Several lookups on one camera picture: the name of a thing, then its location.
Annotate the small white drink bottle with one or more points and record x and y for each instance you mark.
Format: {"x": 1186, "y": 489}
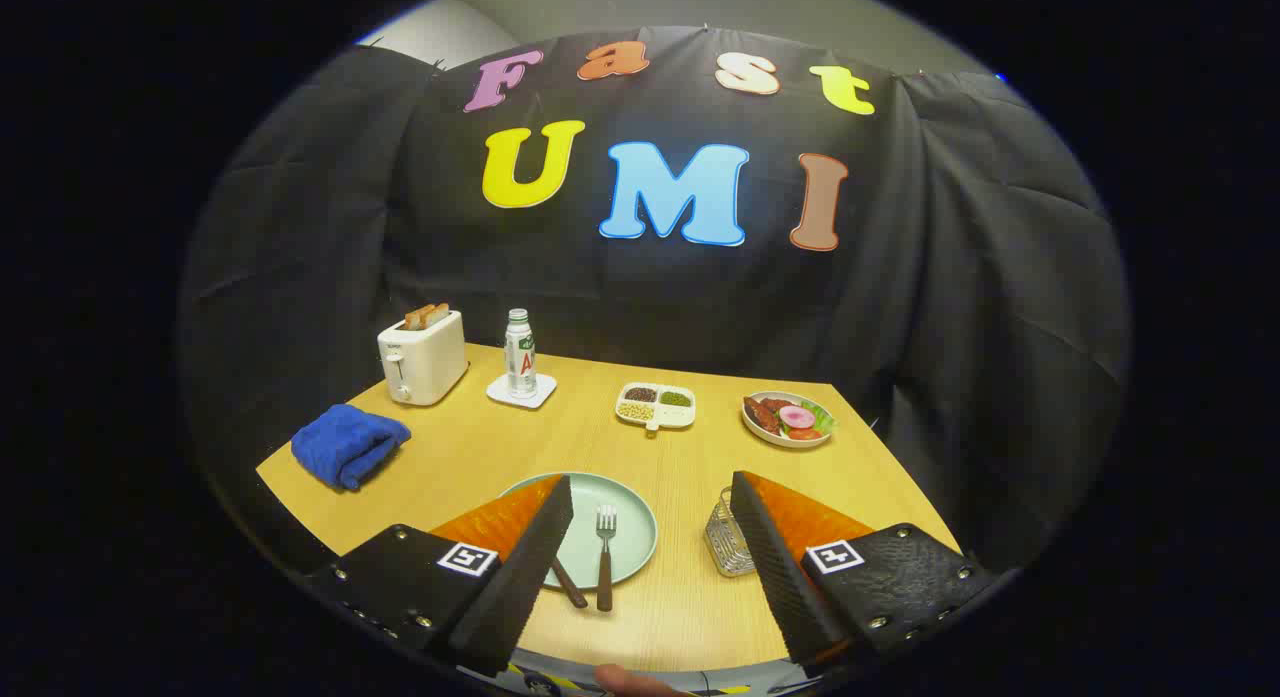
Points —
{"x": 520, "y": 362}

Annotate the pink ham slice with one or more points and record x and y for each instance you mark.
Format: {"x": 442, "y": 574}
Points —
{"x": 797, "y": 417}

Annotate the green beans heap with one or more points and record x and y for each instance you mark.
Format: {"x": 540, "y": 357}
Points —
{"x": 675, "y": 399}

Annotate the large brown sausage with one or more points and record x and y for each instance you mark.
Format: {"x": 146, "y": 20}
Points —
{"x": 760, "y": 415}

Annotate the red tomato slice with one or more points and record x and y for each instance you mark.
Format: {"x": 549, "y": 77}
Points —
{"x": 804, "y": 434}

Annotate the white food plate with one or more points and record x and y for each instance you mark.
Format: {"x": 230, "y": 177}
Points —
{"x": 765, "y": 432}

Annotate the light green plate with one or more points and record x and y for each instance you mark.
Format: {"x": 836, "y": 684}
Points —
{"x": 625, "y": 517}

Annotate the black backdrop cloth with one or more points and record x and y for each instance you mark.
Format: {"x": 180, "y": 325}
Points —
{"x": 300, "y": 227}

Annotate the brown toast slice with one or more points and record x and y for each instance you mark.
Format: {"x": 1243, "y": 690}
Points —
{"x": 440, "y": 312}
{"x": 418, "y": 317}

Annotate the small brown sausage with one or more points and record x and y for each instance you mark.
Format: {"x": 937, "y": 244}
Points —
{"x": 778, "y": 404}

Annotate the white divided dish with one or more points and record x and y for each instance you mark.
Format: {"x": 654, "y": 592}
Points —
{"x": 655, "y": 424}

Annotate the green lettuce leaf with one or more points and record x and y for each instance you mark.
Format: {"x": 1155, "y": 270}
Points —
{"x": 824, "y": 417}

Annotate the dark brown beans heap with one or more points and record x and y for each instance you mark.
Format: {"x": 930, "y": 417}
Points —
{"x": 640, "y": 394}

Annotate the yellow beans heap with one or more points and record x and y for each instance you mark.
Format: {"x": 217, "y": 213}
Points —
{"x": 635, "y": 411}

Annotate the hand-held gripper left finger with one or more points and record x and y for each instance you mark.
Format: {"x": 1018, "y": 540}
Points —
{"x": 520, "y": 577}

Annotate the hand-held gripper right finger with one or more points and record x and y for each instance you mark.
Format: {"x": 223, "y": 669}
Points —
{"x": 780, "y": 567}

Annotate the white toaster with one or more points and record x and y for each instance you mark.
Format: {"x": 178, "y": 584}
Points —
{"x": 425, "y": 362}

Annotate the white square coaster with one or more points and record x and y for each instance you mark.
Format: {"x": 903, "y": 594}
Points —
{"x": 498, "y": 392}

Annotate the blue folded towel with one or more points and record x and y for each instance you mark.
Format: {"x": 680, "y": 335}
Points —
{"x": 345, "y": 445}

